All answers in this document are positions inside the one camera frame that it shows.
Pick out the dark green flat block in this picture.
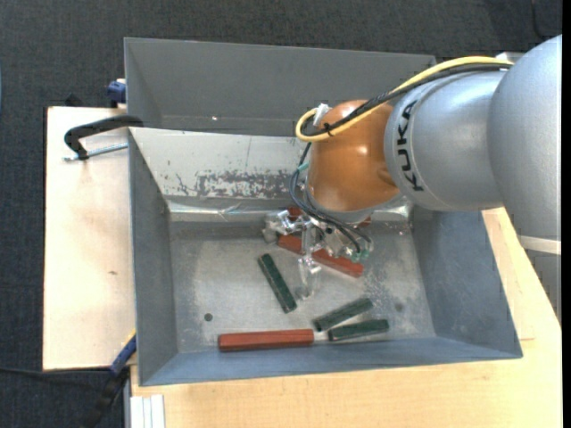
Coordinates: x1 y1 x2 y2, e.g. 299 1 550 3
256 252 299 315
311 297 375 333
327 318 391 342

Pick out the pale wood board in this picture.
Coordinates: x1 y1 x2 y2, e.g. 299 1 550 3
42 106 137 372

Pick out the grey metal bin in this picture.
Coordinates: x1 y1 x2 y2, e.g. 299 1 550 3
123 37 524 387

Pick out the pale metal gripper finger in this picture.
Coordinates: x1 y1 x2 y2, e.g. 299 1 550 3
294 256 311 301
308 259 324 298

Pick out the red-brown flat block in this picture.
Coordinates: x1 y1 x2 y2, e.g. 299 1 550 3
217 328 316 353
276 233 365 279

